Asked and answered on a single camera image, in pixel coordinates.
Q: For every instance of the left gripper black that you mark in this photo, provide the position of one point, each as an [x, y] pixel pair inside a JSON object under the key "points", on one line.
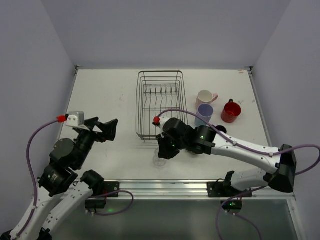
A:
{"points": [[94, 128]]}

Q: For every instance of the light blue cup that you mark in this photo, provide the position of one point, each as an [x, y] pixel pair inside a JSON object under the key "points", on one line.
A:
{"points": [[201, 120]]}

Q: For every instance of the red mug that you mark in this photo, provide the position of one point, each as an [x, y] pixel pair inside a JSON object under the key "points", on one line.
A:
{"points": [[231, 112]]}

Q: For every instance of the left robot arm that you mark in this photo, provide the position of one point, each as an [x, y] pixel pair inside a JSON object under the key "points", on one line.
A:
{"points": [[56, 192]]}

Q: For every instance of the clear glass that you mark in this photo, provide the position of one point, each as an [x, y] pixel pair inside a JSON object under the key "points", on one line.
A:
{"points": [[159, 162], [156, 151]]}

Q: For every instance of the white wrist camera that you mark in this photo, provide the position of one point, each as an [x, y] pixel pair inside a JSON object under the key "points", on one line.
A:
{"points": [[76, 120], [159, 122]]}

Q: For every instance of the dark blue mug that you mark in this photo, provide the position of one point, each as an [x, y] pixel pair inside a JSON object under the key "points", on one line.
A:
{"points": [[221, 129]]}

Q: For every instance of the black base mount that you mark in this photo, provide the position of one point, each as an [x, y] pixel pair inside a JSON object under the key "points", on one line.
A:
{"points": [[222, 189], [106, 189]]}

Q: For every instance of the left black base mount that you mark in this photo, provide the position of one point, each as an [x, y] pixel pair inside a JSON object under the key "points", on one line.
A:
{"points": [[106, 189]]}

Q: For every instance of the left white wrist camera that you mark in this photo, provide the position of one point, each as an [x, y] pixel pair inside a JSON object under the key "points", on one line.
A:
{"points": [[76, 120]]}

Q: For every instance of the lavender cup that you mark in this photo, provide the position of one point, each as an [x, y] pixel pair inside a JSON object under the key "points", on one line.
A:
{"points": [[205, 111]]}

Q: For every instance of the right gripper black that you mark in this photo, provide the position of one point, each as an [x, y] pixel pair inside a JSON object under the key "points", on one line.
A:
{"points": [[167, 144]]}

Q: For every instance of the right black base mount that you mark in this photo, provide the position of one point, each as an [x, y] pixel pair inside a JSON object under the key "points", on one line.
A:
{"points": [[222, 189]]}

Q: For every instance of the wire dish rack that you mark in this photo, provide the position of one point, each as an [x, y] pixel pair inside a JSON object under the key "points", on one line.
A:
{"points": [[157, 91]]}

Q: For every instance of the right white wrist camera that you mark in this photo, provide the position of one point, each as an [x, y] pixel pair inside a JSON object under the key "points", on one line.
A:
{"points": [[159, 122]]}

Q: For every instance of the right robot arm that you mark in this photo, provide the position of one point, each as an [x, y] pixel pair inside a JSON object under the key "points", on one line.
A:
{"points": [[273, 167]]}

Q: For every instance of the aluminium mounting rail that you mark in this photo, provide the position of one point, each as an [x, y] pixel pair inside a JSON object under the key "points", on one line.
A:
{"points": [[146, 190]]}

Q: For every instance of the pink mug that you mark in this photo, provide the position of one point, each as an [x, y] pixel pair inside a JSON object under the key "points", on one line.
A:
{"points": [[205, 97]]}

